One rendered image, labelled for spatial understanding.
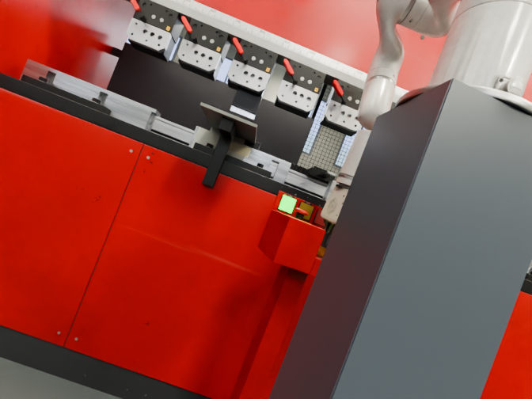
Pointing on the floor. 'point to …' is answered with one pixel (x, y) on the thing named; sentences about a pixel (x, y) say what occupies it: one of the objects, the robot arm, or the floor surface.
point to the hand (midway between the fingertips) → (326, 240)
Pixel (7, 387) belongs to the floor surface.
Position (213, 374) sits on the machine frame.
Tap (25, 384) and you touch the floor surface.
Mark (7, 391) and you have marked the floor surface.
